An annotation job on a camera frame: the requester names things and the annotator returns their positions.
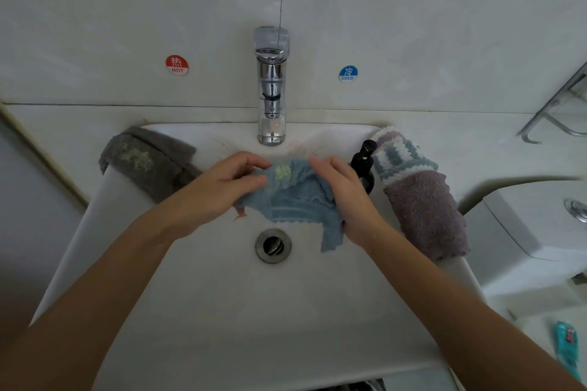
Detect person's left hand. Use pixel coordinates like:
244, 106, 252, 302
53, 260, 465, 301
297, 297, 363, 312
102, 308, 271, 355
154, 150, 273, 243

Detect person's right hand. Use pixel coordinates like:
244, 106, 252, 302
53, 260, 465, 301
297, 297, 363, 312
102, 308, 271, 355
309, 155, 402, 254

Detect blue stained cloth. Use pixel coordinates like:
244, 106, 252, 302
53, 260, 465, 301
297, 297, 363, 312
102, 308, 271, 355
240, 159, 348, 254

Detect pink white striped cloth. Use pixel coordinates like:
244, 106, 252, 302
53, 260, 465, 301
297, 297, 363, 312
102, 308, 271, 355
369, 126, 405, 144

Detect brown cloth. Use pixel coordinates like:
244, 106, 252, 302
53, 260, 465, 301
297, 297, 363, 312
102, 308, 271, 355
385, 170, 471, 263

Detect white ceramic sink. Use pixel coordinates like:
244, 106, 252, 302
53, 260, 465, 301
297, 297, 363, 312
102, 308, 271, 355
29, 122, 485, 391

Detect person's right forearm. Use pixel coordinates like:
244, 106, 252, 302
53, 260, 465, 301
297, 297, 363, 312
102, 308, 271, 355
367, 228, 583, 391

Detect person's left forearm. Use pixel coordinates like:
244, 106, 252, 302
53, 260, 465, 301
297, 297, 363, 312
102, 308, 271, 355
0, 212, 180, 391

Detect metal sink drain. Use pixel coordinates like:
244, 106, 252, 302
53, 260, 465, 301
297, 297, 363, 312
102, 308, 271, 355
255, 228, 294, 265

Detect black pump soap bottle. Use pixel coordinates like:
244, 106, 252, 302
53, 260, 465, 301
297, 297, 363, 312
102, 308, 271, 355
349, 139, 379, 197

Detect chrome faucet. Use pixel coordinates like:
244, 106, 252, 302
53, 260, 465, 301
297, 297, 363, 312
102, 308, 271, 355
253, 26, 291, 147

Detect red round sticker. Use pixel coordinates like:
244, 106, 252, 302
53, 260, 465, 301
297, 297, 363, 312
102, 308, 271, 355
165, 54, 191, 76

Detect white toilet tank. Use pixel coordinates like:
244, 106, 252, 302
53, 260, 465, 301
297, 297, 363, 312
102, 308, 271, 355
461, 180, 587, 300

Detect gray patterned trousers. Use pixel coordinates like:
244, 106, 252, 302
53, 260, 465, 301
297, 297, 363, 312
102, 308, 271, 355
312, 379, 386, 391

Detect chrome flush button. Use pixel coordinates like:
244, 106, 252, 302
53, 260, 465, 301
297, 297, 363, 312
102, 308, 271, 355
564, 198, 587, 224

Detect white toilet lid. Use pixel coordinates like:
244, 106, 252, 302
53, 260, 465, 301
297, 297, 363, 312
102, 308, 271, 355
509, 304, 587, 391

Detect teal tube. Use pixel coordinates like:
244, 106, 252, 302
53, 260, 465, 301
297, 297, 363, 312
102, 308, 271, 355
553, 320, 583, 382

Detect metal wall shelf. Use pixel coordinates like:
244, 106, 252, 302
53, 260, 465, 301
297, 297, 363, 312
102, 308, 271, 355
519, 60, 587, 144

